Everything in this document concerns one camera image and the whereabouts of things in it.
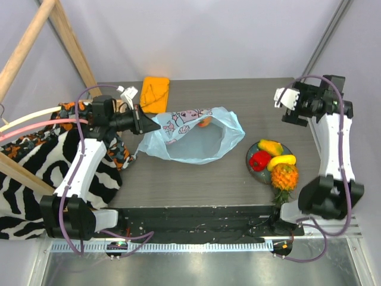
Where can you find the fake peach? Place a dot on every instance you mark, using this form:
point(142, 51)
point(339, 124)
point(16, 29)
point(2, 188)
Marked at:
point(205, 122)

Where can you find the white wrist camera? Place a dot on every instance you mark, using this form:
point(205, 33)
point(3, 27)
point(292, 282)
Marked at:
point(127, 95)
point(287, 98)

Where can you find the fake pineapple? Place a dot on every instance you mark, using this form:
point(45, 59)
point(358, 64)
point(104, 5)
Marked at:
point(284, 179)

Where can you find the orange patterned cloth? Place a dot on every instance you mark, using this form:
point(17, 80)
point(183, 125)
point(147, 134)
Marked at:
point(74, 125)

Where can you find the white slotted cable rail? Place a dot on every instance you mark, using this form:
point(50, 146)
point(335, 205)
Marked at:
point(105, 246)

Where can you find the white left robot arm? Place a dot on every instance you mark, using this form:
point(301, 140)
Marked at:
point(66, 213)

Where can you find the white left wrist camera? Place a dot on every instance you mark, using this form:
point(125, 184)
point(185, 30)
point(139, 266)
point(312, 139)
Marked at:
point(127, 95)

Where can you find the fake yellow banana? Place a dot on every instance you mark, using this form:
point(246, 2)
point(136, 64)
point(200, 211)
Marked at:
point(283, 159)

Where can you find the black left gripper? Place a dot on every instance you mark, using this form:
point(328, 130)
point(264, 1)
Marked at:
point(141, 123)

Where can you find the wooden rack frame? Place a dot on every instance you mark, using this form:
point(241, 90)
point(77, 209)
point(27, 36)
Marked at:
point(42, 62)

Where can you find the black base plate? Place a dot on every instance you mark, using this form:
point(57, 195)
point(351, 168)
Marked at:
point(205, 224)

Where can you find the cream plastic hanger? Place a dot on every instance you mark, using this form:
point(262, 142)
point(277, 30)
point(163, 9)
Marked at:
point(29, 117)

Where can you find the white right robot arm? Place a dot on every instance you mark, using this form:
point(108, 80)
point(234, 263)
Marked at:
point(334, 192)

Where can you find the pink plastic hanger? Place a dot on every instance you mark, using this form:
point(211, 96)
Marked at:
point(35, 126)

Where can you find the light blue plastic bag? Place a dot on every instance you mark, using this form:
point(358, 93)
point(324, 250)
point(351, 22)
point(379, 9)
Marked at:
point(181, 139)

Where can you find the orange folded cloth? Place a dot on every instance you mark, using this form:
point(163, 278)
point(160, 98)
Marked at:
point(154, 95)

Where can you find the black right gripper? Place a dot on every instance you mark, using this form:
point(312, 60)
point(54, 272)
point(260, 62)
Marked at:
point(295, 120)

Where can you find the black white zebra blanket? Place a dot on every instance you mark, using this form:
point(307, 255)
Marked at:
point(48, 155)

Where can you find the fake green yellow mango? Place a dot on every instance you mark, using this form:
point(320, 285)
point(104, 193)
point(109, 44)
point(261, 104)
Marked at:
point(272, 147)

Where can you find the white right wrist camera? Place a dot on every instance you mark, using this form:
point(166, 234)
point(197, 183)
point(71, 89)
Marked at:
point(287, 98)

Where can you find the fake red bell pepper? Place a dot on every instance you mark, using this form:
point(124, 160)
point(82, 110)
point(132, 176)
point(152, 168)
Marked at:
point(259, 160)

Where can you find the blue ceramic plate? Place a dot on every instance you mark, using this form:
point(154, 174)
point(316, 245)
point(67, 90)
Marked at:
point(263, 176)

